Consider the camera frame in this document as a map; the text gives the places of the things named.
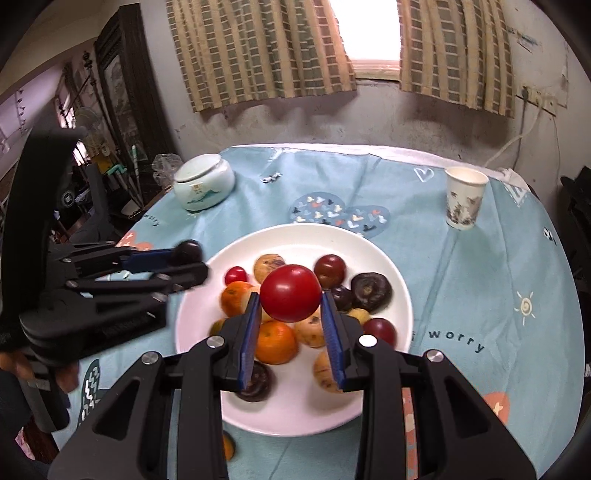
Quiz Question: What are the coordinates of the printed blue tablecloth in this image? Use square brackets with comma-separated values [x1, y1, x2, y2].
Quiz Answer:
[51, 144, 585, 480]

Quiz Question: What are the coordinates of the wall power strip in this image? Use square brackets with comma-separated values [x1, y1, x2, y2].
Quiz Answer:
[521, 84, 558, 114]

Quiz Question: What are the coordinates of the dark framed painting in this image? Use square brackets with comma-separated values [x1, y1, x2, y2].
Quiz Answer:
[95, 4, 178, 162]

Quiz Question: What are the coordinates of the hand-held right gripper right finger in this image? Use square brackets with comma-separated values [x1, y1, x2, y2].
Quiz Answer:
[321, 291, 539, 480]

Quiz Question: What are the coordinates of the checked beige curtain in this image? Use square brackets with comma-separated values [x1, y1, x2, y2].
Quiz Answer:
[166, 0, 358, 113]
[397, 0, 515, 119]

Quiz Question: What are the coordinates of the white plate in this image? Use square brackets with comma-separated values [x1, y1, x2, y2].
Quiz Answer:
[174, 224, 414, 437]

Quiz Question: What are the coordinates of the spotted yellow fruit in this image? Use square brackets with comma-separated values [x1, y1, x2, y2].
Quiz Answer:
[314, 349, 345, 394]
[294, 314, 326, 348]
[254, 254, 287, 283]

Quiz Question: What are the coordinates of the grey chair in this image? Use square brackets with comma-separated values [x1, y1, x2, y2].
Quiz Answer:
[69, 164, 121, 245]

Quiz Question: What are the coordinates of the bright window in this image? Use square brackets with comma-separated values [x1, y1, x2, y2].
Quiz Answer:
[329, 0, 402, 81]

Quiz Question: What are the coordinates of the white cable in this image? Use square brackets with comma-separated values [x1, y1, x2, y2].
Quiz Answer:
[482, 104, 543, 169]

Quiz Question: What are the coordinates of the pale ceramic lidded jar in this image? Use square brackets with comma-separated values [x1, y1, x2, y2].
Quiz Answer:
[173, 154, 235, 213]

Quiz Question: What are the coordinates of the clear plastic bag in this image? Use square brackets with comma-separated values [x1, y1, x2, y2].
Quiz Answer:
[151, 154, 185, 188]

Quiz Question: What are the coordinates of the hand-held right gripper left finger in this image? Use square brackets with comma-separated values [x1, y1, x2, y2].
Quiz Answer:
[48, 291, 262, 480]

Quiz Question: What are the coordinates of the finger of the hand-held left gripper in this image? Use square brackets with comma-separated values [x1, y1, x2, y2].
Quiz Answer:
[46, 241, 185, 278]
[65, 261, 210, 304]

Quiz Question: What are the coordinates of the printed paper cup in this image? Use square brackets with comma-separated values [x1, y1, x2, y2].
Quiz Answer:
[444, 167, 489, 230]

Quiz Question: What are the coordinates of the person's left hand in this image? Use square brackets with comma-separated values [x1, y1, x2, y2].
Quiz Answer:
[0, 350, 81, 394]

